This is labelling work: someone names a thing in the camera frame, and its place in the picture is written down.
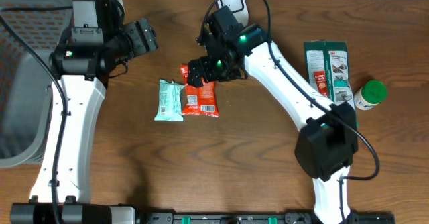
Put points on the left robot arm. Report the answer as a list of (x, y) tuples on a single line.
[(81, 67)]

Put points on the white barcode scanner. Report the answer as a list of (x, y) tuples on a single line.
[(238, 8)]

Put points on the grey plastic mesh basket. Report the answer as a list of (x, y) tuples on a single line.
[(26, 92)]

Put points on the red snack packet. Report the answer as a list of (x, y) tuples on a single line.
[(200, 100)]

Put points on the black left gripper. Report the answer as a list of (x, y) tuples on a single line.
[(145, 37)]

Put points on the teal white snack packet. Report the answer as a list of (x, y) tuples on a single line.
[(170, 104)]

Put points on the green white packet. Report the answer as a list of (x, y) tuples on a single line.
[(333, 58)]

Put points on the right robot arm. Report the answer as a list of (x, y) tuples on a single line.
[(326, 143)]

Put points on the red stick sachet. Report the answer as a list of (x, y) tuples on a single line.
[(321, 83)]

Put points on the green lid seasoning jar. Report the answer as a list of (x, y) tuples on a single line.
[(371, 94)]

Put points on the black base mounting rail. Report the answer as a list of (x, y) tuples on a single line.
[(284, 218)]

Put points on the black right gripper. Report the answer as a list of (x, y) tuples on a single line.
[(206, 62)]

